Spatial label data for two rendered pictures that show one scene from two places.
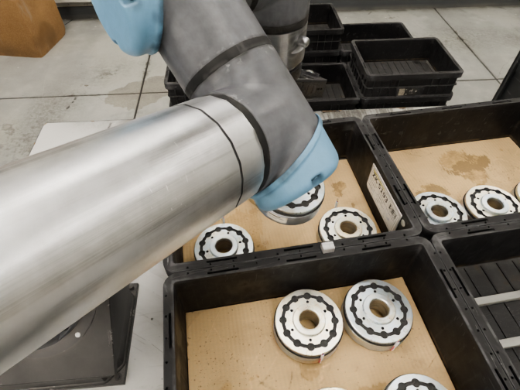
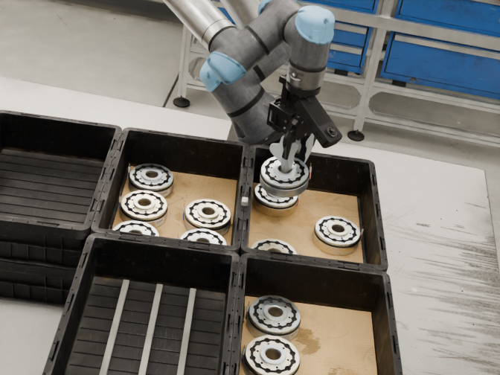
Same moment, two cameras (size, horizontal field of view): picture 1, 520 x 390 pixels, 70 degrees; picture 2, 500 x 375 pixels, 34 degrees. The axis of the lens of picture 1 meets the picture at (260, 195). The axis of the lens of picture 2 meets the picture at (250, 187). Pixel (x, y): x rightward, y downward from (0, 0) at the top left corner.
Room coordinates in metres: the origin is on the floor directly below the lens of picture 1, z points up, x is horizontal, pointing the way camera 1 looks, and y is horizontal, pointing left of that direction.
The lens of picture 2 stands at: (0.49, -1.51, 1.99)
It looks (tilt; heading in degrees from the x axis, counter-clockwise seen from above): 36 degrees down; 97
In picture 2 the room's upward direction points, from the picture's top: 9 degrees clockwise
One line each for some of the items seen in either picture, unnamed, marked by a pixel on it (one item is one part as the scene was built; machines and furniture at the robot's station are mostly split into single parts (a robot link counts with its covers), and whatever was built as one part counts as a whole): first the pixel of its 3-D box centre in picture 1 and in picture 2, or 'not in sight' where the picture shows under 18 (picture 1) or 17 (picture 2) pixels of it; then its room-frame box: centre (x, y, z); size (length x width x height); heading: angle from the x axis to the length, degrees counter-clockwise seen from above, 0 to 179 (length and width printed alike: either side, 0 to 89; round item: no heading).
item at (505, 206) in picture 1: (494, 203); (272, 354); (0.44, -0.44, 0.86); 0.05 x 0.05 x 0.01
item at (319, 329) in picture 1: (309, 319); (208, 211); (0.22, -0.07, 0.86); 0.05 x 0.05 x 0.01
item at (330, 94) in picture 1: (305, 112); not in sight; (1.45, -0.22, 0.31); 0.40 x 0.30 x 0.34; 94
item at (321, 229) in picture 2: not in sight; (337, 231); (0.50, -0.02, 0.86); 0.10 x 0.10 x 0.01
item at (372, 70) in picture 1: (390, 100); not in sight; (1.48, -0.62, 0.37); 0.40 x 0.30 x 0.45; 94
